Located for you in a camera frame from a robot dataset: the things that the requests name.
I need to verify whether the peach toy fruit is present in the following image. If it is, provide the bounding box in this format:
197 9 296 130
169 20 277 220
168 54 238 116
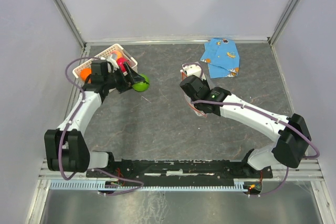
115 51 123 59

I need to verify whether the blue patterned cloth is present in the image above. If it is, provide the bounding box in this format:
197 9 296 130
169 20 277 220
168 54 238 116
200 38 240 79

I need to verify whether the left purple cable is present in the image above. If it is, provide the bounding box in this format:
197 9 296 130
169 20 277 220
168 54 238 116
58 56 144 196

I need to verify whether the red apple toy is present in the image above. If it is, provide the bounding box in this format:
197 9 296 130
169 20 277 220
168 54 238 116
117 57 130 73

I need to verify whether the clear zip top bag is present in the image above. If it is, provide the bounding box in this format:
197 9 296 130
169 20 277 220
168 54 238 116
181 71 207 118

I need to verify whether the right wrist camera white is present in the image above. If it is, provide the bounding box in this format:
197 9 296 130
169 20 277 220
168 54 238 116
180 62 206 80

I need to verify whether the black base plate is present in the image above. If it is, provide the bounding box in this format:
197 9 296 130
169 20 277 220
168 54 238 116
86 159 273 187

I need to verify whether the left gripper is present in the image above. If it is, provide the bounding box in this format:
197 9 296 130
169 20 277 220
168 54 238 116
104 61 145 94

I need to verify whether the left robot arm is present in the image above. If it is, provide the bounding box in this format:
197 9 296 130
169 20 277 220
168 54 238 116
44 57 150 180

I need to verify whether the orange toy fruit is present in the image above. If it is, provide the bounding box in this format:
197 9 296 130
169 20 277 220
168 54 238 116
80 68 92 83

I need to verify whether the white plastic basket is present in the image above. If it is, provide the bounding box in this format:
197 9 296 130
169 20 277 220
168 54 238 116
72 44 138 81

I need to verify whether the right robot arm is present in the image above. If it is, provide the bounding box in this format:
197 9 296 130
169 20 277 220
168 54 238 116
180 75 311 177

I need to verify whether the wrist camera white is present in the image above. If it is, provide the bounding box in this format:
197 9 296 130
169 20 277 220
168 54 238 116
100 54 119 72
180 62 206 80

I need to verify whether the green watermelon toy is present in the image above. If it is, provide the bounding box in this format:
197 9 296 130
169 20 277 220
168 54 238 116
132 74 150 92

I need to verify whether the light blue cable duct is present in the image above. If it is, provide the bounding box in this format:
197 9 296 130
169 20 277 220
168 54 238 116
49 179 248 193

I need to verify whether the aluminium frame rail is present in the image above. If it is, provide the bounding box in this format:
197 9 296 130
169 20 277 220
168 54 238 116
38 159 324 182

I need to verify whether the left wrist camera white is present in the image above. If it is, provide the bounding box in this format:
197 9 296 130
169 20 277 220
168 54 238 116
100 54 119 72

